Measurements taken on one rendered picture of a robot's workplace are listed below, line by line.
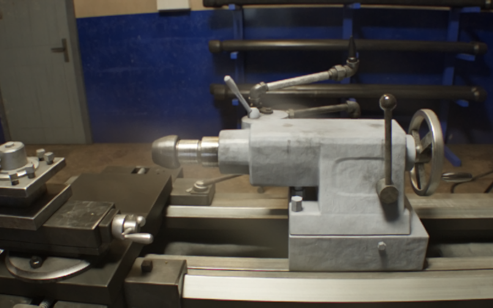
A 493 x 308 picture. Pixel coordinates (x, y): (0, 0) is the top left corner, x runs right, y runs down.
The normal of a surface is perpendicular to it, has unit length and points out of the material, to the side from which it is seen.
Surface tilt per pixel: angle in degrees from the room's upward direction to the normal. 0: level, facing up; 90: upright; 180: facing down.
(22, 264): 0
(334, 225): 62
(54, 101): 90
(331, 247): 90
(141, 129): 90
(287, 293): 36
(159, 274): 0
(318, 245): 90
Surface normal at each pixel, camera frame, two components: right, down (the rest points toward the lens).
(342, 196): -0.08, 0.00
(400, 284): -0.07, -0.54
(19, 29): -0.08, 0.37
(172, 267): -0.03, -0.93
